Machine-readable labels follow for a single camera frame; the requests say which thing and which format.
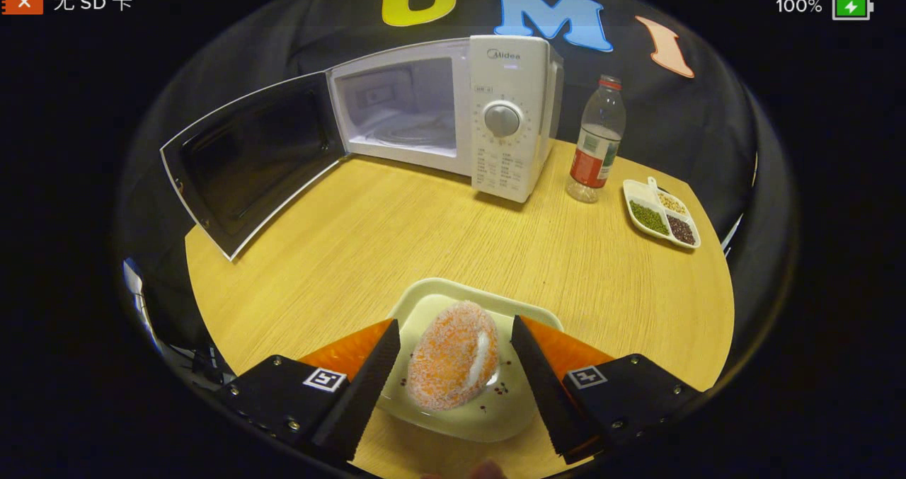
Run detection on white divided dish of beans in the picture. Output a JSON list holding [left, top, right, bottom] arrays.
[[623, 177, 701, 250]]

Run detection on clear bottle with red label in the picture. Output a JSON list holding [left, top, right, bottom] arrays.
[[566, 74, 627, 204]]

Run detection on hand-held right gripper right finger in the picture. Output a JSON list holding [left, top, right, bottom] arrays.
[[511, 316, 703, 458]]

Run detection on orange breaded food bun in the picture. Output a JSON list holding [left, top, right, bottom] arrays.
[[406, 300, 500, 412]]

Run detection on glass microwave turntable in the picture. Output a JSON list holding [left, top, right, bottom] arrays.
[[372, 111, 458, 149]]

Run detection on pale green square plate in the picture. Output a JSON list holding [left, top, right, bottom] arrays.
[[375, 277, 565, 444]]

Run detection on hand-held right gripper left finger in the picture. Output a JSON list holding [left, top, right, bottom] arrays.
[[214, 318, 401, 464]]

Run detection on white microwave oven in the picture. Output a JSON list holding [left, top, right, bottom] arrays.
[[160, 35, 565, 262]]

